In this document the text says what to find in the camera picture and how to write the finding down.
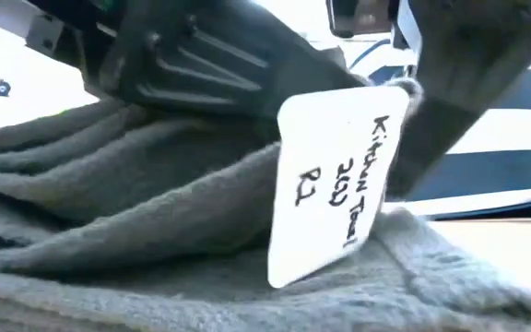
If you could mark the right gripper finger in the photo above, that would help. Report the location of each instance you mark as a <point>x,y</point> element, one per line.
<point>468,55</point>

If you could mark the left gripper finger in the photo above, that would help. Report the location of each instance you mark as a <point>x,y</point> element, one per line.
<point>210,64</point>

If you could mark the grey kitchen towel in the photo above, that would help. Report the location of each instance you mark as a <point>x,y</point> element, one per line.
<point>155,207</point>

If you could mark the white handwritten paper tag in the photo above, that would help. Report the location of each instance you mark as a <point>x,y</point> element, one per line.
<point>334,184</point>

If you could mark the navy white striped fabric bin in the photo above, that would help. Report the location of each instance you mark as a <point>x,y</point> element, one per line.
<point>500,173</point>

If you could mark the small dark round knob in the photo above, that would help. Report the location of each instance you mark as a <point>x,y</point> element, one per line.
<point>3,87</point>

